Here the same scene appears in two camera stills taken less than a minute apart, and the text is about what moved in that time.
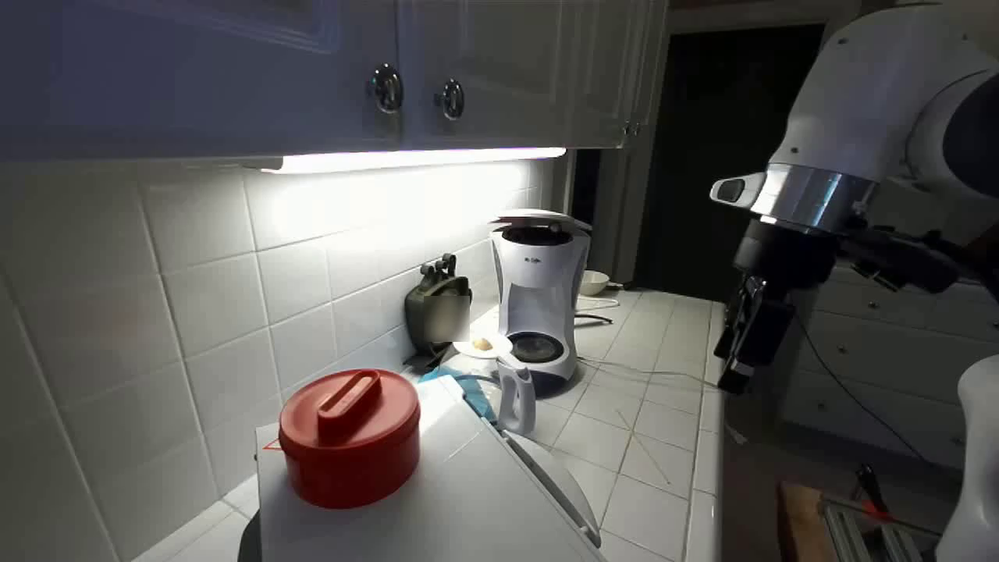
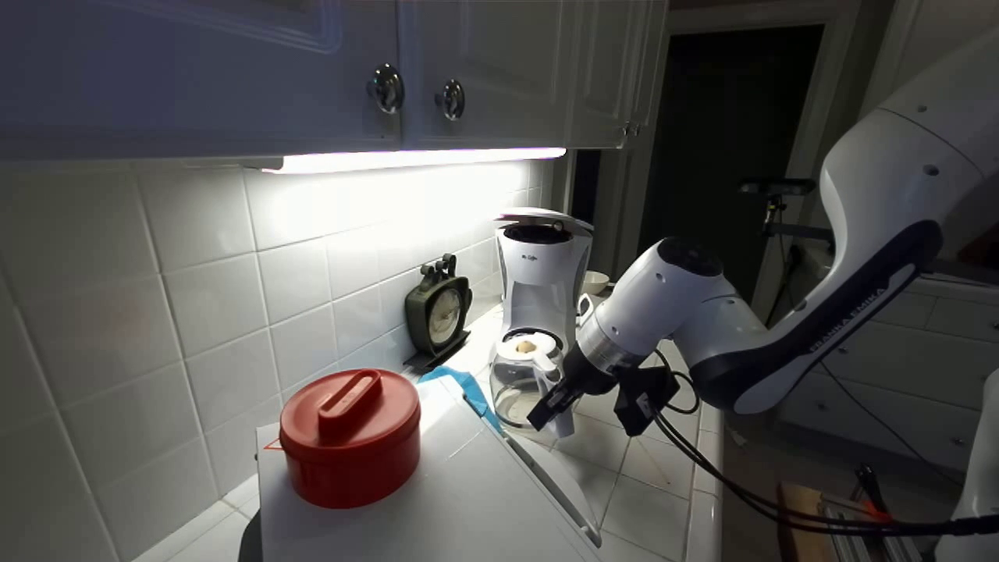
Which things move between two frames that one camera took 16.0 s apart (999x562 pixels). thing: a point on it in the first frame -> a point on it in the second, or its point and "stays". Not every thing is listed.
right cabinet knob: [452, 97] stays
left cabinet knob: [387, 84] stays
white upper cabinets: [299, 78] stays
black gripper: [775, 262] -> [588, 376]
